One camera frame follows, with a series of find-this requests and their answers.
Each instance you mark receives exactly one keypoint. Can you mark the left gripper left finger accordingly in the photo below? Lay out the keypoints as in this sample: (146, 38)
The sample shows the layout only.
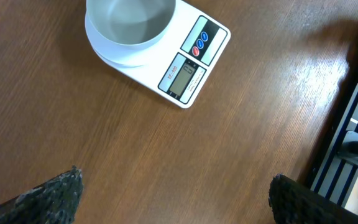
(54, 201)

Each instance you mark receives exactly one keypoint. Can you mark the black metal frame rack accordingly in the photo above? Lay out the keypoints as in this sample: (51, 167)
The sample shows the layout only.
(334, 172)

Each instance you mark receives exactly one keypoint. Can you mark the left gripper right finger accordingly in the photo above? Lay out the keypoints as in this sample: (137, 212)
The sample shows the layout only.
(292, 202)

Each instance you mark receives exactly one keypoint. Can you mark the white round bowl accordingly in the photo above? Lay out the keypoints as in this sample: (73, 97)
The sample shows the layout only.
(131, 23)

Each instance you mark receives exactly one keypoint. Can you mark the white digital kitchen scale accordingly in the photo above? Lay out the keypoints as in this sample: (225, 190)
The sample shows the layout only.
(177, 66)

